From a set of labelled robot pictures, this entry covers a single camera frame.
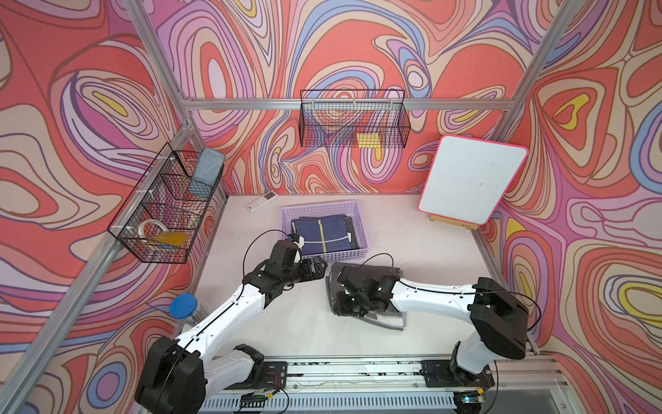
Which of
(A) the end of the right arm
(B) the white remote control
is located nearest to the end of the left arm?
(A) the end of the right arm

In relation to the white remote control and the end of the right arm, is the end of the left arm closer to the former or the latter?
the end of the right arm

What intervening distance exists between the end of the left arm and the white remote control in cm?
54

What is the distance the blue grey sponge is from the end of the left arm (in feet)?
1.08

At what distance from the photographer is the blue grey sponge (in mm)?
799

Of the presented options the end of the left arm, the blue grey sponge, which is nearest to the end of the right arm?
the end of the left arm

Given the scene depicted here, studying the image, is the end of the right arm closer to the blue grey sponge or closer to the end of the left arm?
the end of the left arm

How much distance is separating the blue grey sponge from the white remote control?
34 cm

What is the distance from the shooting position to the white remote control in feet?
3.84

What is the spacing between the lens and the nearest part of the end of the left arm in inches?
23.1

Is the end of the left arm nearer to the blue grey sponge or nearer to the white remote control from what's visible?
the blue grey sponge
